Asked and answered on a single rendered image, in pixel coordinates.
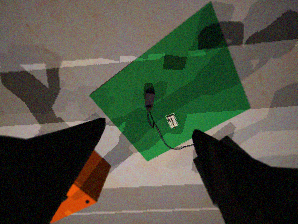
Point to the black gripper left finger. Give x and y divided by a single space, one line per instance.
41 170

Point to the green circuit board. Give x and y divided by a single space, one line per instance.
195 82

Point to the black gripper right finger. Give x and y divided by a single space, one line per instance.
246 190

